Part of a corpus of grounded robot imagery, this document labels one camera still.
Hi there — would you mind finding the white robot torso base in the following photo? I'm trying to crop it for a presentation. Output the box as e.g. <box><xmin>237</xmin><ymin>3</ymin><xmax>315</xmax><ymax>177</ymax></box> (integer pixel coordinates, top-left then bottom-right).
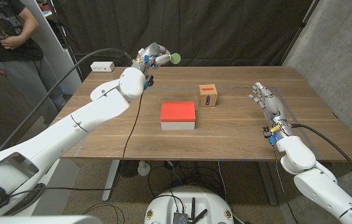
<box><xmin>144</xmin><ymin>185</ymin><xmax>235</xmax><ymax>224</ymax></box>

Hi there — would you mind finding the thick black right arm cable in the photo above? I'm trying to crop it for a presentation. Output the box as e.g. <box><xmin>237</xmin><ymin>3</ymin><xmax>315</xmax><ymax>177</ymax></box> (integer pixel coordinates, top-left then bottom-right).
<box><xmin>290</xmin><ymin>123</ymin><xmax>352</xmax><ymax>189</ymax></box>

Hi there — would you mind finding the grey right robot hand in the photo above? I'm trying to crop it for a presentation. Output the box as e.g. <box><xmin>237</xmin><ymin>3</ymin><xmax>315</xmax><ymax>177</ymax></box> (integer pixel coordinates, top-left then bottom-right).
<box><xmin>248</xmin><ymin>82</ymin><xmax>295</xmax><ymax>147</ymax></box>

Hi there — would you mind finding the black floor cable tangle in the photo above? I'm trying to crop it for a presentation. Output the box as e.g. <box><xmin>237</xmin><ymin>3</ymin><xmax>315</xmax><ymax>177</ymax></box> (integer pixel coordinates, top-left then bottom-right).
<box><xmin>146</xmin><ymin>160</ymin><xmax>226</xmax><ymax>200</ymax></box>

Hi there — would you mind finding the red box with white base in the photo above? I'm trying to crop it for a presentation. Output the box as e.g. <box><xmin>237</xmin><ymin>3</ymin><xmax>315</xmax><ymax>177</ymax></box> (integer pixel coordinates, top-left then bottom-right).
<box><xmin>159</xmin><ymin>101</ymin><xmax>196</xmax><ymax>131</ymax></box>

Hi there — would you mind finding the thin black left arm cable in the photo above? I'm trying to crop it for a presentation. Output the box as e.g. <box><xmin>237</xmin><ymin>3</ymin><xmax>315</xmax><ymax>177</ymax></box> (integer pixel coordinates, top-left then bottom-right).
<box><xmin>7</xmin><ymin>89</ymin><xmax>145</xmax><ymax>198</ymax></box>

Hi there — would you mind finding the black stand pole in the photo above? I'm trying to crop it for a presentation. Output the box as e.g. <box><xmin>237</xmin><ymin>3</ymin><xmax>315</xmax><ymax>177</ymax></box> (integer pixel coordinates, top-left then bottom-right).
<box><xmin>280</xmin><ymin>0</ymin><xmax>320</xmax><ymax>66</ymax></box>
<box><xmin>47</xmin><ymin>0</ymin><xmax>85</xmax><ymax>82</ymax></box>

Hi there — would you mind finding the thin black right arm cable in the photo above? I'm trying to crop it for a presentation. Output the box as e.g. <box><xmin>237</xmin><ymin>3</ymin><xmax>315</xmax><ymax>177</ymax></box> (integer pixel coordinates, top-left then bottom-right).
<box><xmin>271</xmin><ymin>144</ymin><xmax>298</xmax><ymax>224</ymax></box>

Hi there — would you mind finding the white panel board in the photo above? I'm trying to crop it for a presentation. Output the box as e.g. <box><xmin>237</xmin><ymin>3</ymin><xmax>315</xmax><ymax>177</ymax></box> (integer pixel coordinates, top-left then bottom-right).
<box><xmin>26</xmin><ymin>0</ymin><xmax>82</xmax><ymax>96</ymax></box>

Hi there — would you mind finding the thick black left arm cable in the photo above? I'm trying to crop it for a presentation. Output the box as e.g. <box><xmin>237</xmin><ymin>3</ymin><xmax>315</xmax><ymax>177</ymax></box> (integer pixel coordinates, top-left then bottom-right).
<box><xmin>0</xmin><ymin>47</ymin><xmax>135</xmax><ymax>152</ymax></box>

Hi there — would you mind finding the white table leg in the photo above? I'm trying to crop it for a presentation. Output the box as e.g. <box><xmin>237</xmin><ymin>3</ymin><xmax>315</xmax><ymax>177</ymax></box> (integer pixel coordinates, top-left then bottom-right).
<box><xmin>102</xmin><ymin>159</ymin><xmax>120</xmax><ymax>202</ymax></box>

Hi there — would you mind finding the white power strip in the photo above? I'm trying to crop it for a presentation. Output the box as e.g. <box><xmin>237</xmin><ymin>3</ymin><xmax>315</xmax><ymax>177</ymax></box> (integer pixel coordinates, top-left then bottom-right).
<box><xmin>90</xmin><ymin>61</ymin><xmax>115</xmax><ymax>73</ymax></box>

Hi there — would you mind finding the grey table leg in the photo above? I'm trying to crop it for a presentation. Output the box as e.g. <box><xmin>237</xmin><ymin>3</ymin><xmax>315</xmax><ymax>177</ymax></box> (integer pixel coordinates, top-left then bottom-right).
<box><xmin>256</xmin><ymin>161</ymin><xmax>278</xmax><ymax>207</ymax></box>

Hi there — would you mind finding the wooden box with coin slots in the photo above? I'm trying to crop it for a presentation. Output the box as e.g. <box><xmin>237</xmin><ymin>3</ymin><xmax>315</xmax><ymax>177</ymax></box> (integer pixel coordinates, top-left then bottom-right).
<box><xmin>198</xmin><ymin>83</ymin><xmax>219</xmax><ymax>108</ymax></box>

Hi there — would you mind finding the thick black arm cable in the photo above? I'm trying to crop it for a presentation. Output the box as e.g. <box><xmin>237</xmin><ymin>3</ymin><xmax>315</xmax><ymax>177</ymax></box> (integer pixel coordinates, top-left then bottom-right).
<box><xmin>290</xmin><ymin>123</ymin><xmax>352</xmax><ymax>189</ymax></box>
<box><xmin>0</xmin><ymin>47</ymin><xmax>135</xmax><ymax>152</ymax></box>

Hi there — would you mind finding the black floor fan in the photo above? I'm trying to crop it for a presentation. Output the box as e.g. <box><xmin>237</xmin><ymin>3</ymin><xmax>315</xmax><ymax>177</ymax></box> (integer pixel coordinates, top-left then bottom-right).
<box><xmin>118</xmin><ymin>160</ymin><xmax>140</xmax><ymax>179</ymax></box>

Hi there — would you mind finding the black curtain backdrop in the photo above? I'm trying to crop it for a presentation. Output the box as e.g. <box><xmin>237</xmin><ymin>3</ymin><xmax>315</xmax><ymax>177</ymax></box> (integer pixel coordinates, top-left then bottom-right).
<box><xmin>49</xmin><ymin>0</ymin><xmax>315</xmax><ymax>77</ymax></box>

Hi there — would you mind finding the person in black t-shirt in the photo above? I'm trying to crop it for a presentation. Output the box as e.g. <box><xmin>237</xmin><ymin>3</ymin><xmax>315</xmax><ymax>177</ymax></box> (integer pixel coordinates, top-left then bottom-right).
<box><xmin>0</xmin><ymin>0</ymin><xmax>67</xmax><ymax>124</ymax></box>

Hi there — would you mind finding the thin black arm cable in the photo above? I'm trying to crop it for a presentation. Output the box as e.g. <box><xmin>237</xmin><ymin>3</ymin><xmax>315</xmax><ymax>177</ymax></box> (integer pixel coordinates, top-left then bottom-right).
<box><xmin>271</xmin><ymin>144</ymin><xmax>298</xmax><ymax>224</ymax></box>
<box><xmin>7</xmin><ymin>89</ymin><xmax>145</xmax><ymax>198</ymax></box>

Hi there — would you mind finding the grey radio module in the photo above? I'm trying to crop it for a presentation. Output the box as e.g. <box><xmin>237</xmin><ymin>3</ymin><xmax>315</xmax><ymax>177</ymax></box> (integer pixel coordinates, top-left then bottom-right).
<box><xmin>173</xmin><ymin>212</ymin><xmax>189</xmax><ymax>224</ymax></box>

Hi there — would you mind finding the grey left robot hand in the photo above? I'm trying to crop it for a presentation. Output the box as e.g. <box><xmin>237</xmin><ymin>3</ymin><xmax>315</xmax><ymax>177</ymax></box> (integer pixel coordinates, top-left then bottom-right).
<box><xmin>131</xmin><ymin>42</ymin><xmax>173</xmax><ymax>75</ymax></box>

